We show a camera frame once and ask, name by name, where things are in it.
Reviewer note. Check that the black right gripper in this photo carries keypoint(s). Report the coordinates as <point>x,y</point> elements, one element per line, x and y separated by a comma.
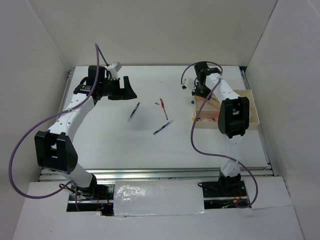
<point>196,92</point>

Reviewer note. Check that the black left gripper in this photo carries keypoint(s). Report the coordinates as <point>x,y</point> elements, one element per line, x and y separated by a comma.
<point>125,93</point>

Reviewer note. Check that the blue capped gel pen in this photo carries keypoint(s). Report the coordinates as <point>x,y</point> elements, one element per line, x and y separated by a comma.
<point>211,98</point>

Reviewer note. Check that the orange highlighter pen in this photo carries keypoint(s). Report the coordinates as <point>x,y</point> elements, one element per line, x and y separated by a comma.
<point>213,103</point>

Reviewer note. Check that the black gel pen clear cap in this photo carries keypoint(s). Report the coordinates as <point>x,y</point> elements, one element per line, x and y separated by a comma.
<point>134,111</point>

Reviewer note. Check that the pink capped marker bottle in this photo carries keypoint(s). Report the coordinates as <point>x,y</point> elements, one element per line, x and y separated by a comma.
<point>207,119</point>

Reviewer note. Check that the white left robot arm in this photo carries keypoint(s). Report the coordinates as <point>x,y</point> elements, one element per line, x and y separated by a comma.
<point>54,147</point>

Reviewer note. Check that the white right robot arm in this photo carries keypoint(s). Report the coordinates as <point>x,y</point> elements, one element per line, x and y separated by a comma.
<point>233,121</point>

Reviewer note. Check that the wooden compartment tray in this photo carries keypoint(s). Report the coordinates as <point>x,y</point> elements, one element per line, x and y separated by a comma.
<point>209,111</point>

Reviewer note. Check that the red gel pen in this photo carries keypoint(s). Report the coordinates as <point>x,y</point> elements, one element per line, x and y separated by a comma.
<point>163,107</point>

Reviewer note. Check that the blue refill pen clear cap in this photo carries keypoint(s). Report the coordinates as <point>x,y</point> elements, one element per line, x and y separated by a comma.
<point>164,126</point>

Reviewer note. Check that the silver foil sheet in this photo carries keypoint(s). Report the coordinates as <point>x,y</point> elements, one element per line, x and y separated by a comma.
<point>158,198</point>

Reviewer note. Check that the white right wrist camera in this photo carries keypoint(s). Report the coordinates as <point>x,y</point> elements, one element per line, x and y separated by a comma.
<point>188,83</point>

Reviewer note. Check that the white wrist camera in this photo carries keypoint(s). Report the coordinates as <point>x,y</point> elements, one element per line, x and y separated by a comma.
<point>112,70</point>
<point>188,83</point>

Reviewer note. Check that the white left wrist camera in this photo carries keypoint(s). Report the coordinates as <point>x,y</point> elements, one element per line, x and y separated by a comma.
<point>112,70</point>

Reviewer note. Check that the aluminium frame rail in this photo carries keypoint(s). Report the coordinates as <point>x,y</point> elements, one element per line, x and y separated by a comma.
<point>113,148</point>

